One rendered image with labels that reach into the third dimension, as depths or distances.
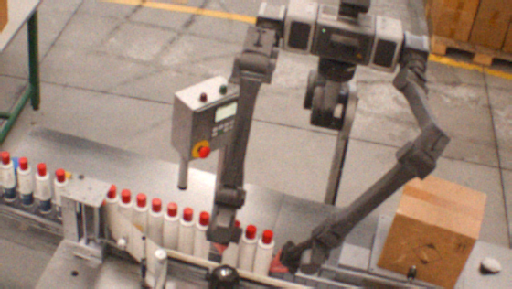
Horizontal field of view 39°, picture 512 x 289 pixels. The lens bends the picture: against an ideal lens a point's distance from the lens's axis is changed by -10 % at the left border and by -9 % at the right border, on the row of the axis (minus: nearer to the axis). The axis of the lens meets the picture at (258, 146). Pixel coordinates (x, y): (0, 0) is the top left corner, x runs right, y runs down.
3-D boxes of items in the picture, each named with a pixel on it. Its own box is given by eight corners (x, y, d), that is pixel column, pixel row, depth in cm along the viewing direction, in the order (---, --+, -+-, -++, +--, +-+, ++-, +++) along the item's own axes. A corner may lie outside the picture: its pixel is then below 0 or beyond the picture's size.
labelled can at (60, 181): (54, 218, 253) (50, 174, 240) (60, 208, 257) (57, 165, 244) (68, 222, 252) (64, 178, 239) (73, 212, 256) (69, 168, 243)
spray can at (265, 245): (250, 279, 245) (257, 236, 232) (253, 268, 249) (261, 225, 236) (265, 283, 244) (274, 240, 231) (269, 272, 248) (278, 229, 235)
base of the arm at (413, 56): (421, 78, 255) (429, 49, 247) (422, 90, 249) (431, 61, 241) (398, 72, 255) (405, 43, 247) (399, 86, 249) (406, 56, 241)
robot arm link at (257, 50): (282, 26, 203) (244, 19, 203) (272, 75, 203) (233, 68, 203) (279, 49, 248) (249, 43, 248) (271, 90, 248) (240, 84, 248)
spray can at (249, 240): (233, 273, 246) (240, 230, 233) (240, 262, 250) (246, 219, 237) (249, 278, 245) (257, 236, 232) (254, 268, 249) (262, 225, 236)
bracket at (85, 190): (59, 196, 226) (59, 194, 225) (73, 174, 234) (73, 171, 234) (98, 208, 224) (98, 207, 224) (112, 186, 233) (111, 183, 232)
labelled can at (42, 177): (37, 211, 254) (31, 168, 241) (42, 202, 258) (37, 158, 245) (48, 216, 253) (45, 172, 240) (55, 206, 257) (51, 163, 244)
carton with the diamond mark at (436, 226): (376, 266, 259) (395, 211, 242) (391, 222, 277) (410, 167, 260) (453, 291, 253) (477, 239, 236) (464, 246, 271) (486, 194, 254)
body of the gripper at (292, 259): (278, 263, 234) (296, 253, 230) (285, 241, 242) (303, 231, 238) (293, 275, 236) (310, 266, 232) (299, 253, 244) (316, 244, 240)
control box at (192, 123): (169, 144, 228) (173, 92, 216) (214, 124, 238) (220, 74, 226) (190, 164, 223) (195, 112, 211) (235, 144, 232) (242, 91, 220)
